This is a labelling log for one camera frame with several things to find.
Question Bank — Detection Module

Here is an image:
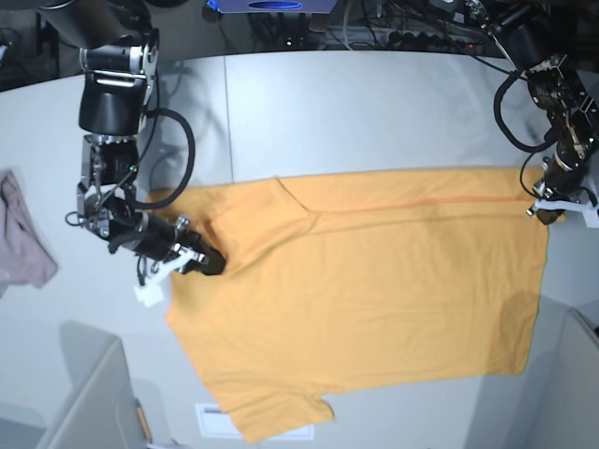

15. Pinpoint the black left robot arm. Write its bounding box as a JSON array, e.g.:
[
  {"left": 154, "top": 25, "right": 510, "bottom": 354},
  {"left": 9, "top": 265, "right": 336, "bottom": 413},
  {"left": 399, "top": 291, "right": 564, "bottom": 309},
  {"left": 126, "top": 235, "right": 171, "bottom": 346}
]
[{"left": 465, "top": 1, "right": 598, "bottom": 228}]

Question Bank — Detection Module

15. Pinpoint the orange T-shirt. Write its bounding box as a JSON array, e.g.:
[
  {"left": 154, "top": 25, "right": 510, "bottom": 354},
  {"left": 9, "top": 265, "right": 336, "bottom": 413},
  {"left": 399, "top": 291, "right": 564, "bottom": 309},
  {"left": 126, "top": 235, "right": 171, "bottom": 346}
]
[{"left": 159, "top": 167, "right": 548, "bottom": 443}]

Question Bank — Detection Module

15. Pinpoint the grey bin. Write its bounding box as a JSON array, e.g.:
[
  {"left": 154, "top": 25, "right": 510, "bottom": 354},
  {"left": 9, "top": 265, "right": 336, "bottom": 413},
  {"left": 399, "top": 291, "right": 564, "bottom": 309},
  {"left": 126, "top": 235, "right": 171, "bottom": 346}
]
[
  {"left": 0, "top": 319, "right": 179, "bottom": 449},
  {"left": 505, "top": 308, "right": 598, "bottom": 448}
]

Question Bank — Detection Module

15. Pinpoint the black power strip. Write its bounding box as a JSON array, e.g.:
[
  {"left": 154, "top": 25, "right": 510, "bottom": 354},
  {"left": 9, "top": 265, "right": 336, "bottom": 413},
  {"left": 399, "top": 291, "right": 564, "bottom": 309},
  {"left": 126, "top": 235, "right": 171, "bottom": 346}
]
[{"left": 387, "top": 31, "right": 476, "bottom": 51}]

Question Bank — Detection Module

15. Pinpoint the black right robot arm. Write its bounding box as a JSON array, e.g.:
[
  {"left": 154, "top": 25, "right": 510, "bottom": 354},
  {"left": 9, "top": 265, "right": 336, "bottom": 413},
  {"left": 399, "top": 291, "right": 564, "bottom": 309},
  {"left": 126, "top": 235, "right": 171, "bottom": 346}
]
[{"left": 37, "top": 1, "right": 226, "bottom": 276}]

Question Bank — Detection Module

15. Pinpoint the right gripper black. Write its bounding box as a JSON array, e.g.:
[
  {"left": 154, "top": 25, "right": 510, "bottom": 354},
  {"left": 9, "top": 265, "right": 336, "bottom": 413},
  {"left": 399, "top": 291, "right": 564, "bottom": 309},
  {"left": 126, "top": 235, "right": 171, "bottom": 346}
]
[{"left": 108, "top": 205, "right": 226, "bottom": 276}]

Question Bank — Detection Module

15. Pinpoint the grey bin lower left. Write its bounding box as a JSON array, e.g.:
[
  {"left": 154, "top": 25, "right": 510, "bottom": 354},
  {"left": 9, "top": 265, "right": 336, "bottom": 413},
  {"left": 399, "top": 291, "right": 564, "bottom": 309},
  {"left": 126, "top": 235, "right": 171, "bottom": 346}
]
[{"left": 0, "top": 319, "right": 179, "bottom": 449}]

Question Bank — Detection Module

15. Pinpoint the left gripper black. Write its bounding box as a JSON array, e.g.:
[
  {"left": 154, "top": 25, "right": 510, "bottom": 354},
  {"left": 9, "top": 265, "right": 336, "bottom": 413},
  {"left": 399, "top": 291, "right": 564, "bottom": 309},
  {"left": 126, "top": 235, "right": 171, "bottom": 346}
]
[{"left": 533, "top": 140, "right": 598, "bottom": 225}]

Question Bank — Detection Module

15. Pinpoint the grey bin lower right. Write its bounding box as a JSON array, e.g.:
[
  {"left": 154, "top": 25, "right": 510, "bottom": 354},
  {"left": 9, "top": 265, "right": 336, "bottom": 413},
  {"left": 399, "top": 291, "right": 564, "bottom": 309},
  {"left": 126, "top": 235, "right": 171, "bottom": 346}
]
[{"left": 505, "top": 308, "right": 598, "bottom": 448}]

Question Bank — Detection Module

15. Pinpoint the pink cloth at left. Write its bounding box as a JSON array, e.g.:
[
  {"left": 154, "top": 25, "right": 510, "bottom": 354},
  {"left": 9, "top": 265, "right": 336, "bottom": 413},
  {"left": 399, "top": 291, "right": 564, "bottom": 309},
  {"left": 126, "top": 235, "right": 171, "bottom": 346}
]
[{"left": 1, "top": 169, "right": 58, "bottom": 296}]

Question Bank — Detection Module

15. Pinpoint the purple box with blue oval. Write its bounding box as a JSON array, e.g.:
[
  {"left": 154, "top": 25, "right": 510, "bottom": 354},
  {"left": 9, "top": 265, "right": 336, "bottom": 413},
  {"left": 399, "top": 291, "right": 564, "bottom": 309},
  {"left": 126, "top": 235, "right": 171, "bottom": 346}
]
[{"left": 214, "top": 0, "right": 337, "bottom": 14}]

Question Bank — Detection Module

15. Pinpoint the white label plate on table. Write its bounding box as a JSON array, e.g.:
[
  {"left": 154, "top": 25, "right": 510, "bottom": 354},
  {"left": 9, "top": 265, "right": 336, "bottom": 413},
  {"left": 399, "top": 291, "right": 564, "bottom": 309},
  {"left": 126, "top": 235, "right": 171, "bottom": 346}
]
[{"left": 195, "top": 404, "right": 314, "bottom": 442}]

